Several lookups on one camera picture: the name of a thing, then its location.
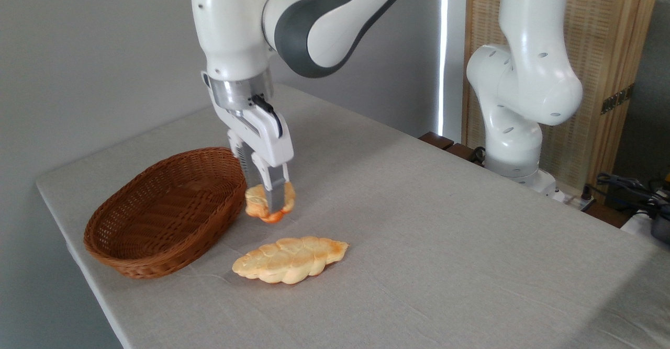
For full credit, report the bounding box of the white power strip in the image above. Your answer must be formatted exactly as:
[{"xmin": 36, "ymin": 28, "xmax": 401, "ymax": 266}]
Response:
[{"xmin": 550, "ymin": 184, "xmax": 597, "ymax": 211}]

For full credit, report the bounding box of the light grey tablecloth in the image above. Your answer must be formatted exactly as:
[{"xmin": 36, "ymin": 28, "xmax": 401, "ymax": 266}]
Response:
[{"xmin": 35, "ymin": 83, "xmax": 670, "ymax": 349}]

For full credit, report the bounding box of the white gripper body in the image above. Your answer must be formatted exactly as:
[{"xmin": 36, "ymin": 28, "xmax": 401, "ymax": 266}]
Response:
[{"xmin": 202, "ymin": 71, "xmax": 295, "ymax": 168}]

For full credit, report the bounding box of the black screen hinge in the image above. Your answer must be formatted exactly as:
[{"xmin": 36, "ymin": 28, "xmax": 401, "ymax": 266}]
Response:
[{"xmin": 600, "ymin": 83, "xmax": 635, "ymax": 116}]

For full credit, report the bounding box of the small round bread roll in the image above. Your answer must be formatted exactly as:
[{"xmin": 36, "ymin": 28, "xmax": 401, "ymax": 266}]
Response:
[{"xmin": 244, "ymin": 182, "xmax": 297, "ymax": 224}]

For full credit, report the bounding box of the brown wicker oval basket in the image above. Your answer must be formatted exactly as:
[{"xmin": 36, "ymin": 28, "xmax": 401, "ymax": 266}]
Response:
[{"xmin": 83, "ymin": 147, "xmax": 248, "ymax": 279}]

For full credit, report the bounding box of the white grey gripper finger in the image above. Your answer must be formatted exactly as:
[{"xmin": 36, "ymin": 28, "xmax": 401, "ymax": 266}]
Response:
[
  {"xmin": 252, "ymin": 152, "xmax": 292, "ymax": 216},
  {"xmin": 228, "ymin": 131, "xmax": 255, "ymax": 184}
]

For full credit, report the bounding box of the dark grey pot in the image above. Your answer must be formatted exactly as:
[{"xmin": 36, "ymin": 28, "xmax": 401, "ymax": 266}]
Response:
[{"xmin": 651, "ymin": 215, "xmax": 670, "ymax": 244}]

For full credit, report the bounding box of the dark brown wooden block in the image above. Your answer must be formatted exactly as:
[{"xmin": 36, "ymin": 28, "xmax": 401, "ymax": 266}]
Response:
[
  {"xmin": 418, "ymin": 131, "xmax": 455, "ymax": 151},
  {"xmin": 445, "ymin": 143, "xmax": 486, "ymax": 167}
]

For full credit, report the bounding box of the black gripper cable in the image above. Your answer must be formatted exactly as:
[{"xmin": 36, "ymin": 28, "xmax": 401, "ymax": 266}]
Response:
[{"xmin": 250, "ymin": 94, "xmax": 284, "ymax": 138}]

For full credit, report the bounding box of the long braided bread loaf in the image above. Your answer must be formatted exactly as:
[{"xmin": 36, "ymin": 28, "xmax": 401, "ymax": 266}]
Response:
[{"xmin": 232, "ymin": 235, "xmax": 349, "ymax": 285}]

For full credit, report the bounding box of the bundle of black cables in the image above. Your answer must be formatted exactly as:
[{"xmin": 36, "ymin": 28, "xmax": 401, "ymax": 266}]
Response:
[{"xmin": 582, "ymin": 172, "xmax": 670, "ymax": 217}]

